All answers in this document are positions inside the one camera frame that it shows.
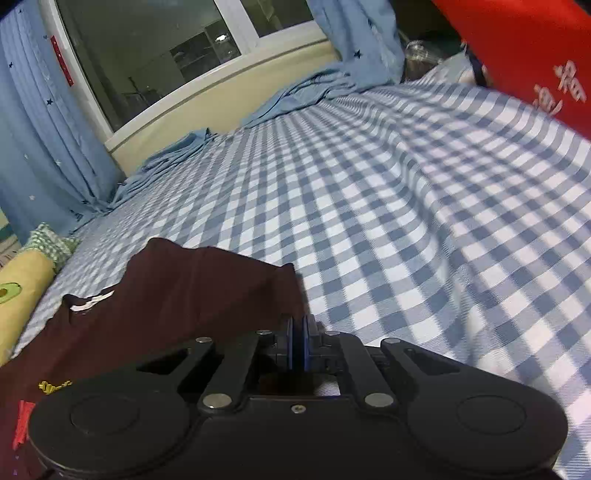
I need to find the white-framed window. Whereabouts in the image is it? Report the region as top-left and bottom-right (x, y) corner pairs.
(39, 0), (343, 149)

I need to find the yellow avocado-print bolster pillow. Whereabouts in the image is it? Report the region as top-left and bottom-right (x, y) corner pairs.
(0, 251), (57, 366)

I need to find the red window sticker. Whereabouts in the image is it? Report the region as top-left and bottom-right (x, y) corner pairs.
(49, 34), (75, 88)

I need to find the blue star-print curtain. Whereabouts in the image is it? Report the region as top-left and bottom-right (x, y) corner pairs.
(0, 0), (219, 234)
(240, 0), (407, 130)

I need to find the maroon t-shirt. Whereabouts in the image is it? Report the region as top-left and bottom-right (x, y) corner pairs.
(0, 237), (309, 480)

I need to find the blue checked bed sheet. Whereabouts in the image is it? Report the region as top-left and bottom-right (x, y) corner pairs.
(10, 84), (591, 480)

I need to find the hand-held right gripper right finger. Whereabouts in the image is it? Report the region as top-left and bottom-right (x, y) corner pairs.
(302, 315), (463, 409)

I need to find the green checked cloth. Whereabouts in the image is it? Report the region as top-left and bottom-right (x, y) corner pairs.
(23, 222), (82, 274)

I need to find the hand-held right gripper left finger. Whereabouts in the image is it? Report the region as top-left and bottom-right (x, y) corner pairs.
(135, 316), (295, 411)

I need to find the red fabric bag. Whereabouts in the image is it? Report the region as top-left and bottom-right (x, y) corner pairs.
(431, 0), (591, 140)

